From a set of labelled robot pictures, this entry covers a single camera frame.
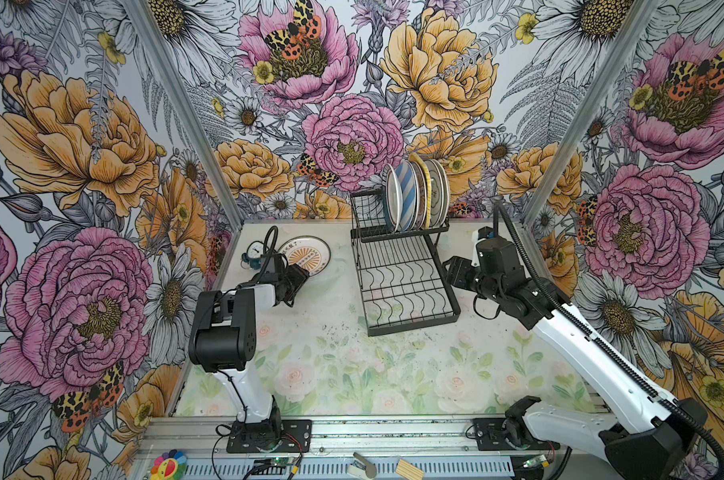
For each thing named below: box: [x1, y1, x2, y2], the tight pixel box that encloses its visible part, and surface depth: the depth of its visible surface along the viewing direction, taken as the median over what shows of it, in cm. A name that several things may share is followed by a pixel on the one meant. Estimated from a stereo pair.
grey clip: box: [348, 452, 377, 479], surface depth 71 cm
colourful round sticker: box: [150, 449, 187, 480], surface depth 71 cm
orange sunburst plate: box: [278, 235, 331, 277], surface depth 114 cm
